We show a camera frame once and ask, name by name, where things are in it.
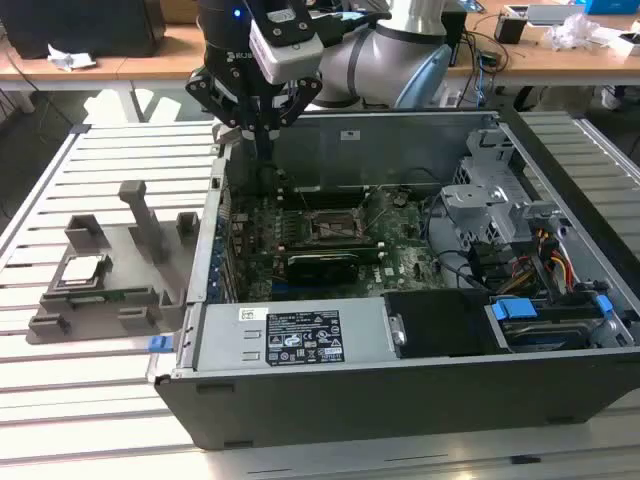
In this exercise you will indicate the blue box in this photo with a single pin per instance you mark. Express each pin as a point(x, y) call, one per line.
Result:
point(612, 6)

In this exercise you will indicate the white tray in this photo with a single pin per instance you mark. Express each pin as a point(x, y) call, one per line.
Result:
point(516, 10)

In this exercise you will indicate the grey power supply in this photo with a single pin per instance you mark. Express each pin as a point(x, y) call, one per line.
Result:
point(225, 335)

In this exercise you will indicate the black RAM slot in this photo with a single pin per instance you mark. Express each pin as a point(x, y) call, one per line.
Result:
point(340, 190)
point(340, 205)
point(330, 246)
point(340, 200)
point(340, 195)

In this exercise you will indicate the small electronic device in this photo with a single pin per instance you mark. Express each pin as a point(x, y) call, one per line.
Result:
point(490, 59)

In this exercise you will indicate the small blue clip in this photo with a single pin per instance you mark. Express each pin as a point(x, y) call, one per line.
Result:
point(160, 345)

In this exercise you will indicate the silver drive cage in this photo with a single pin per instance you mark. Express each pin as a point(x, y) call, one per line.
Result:
point(480, 200)

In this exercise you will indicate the grey case corner latch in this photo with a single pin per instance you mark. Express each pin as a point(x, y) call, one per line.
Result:
point(225, 135)

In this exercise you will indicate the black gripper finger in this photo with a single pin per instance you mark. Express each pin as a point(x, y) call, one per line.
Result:
point(215, 100)
point(302, 102)

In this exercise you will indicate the silver CPU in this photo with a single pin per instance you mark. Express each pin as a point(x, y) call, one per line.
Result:
point(82, 270)

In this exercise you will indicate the small black open box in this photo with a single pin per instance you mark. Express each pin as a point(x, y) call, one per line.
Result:
point(510, 30)

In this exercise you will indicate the crumpled clear plastic bag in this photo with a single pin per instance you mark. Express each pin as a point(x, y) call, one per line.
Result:
point(575, 32)

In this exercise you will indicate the crumpled white paper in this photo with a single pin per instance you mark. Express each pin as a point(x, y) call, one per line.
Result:
point(70, 57)

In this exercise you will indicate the green motherboard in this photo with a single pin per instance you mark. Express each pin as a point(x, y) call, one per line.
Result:
point(410, 260)

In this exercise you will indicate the CPU socket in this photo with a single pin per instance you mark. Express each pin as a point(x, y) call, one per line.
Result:
point(332, 227)

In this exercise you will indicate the black and silver PC case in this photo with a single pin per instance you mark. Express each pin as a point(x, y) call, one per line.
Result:
point(400, 400)

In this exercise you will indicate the grey parts rack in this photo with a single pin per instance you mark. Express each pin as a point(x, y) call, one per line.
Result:
point(125, 250)

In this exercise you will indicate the black graphics card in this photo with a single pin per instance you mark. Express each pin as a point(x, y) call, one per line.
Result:
point(320, 275)

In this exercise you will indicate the silver coin battery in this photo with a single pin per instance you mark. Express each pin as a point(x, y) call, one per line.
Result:
point(398, 201)

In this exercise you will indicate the hard disk in blue carrier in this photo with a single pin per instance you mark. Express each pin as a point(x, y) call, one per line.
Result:
point(515, 307)

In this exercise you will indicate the metal locking lever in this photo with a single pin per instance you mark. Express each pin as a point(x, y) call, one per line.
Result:
point(376, 221)
point(303, 200)

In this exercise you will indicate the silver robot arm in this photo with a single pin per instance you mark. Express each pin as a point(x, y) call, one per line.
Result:
point(380, 65)

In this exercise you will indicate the brown cardboard box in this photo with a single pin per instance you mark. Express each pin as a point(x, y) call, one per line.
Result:
point(180, 10)

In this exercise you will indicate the large black box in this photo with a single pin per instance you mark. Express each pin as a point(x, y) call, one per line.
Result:
point(75, 25)

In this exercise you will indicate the white box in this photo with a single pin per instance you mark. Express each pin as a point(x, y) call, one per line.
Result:
point(630, 45)

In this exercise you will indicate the blue drive latch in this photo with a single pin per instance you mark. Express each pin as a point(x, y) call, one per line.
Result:
point(604, 304)

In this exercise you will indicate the grey laptop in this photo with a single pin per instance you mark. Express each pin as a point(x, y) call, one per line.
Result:
point(555, 14)

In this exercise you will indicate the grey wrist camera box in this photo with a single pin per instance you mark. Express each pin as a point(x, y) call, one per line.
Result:
point(290, 55)

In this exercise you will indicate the green RAM stick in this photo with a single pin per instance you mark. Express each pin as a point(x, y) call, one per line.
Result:
point(95, 297)

